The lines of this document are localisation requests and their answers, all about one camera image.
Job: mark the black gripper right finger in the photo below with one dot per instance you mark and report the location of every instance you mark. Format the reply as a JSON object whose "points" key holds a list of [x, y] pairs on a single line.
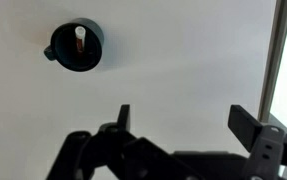
{"points": [[266, 150]]}

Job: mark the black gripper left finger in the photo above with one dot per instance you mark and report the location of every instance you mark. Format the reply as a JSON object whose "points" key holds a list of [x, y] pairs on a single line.
{"points": [[83, 156]]}

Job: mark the dark teal cup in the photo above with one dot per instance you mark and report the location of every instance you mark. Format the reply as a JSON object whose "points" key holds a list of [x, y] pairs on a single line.
{"points": [[96, 35]]}

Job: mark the white and red marker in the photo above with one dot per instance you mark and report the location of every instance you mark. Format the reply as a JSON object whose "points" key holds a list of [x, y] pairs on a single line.
{"points": [[79, 33]]}

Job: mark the grey window frame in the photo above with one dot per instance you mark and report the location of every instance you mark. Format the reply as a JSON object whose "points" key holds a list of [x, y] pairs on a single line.
{"points": [[276, 50]]}

